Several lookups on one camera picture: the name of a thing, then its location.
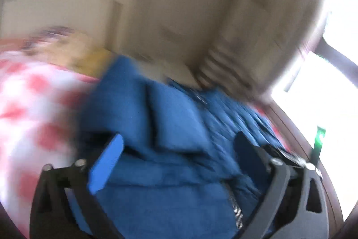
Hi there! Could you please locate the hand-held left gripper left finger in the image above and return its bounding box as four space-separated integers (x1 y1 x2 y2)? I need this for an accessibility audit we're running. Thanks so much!
29 133 125 239

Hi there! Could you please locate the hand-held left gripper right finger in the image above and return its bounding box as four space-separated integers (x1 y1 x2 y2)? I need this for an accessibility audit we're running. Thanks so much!
234 131 330 239

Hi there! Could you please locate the blue padded jacket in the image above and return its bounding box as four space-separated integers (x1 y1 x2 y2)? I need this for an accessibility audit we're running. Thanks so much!
74 56 288 239

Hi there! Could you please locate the small green object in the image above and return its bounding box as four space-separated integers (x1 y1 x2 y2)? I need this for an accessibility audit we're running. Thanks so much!
313 127 326 150

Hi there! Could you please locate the red white checkered blanket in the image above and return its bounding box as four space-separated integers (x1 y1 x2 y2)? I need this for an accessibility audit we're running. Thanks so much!
0 50 287 238

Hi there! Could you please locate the yellow patterned cloth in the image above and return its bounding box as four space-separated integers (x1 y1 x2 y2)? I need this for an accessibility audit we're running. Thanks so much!
47 32 115 80

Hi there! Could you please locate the floral patterned cloth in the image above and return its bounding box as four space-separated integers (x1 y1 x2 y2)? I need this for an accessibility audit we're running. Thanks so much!
17 26 81 52

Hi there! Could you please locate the window with dark frame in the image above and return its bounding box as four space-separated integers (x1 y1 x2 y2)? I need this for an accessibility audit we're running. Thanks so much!
270 0 358 231

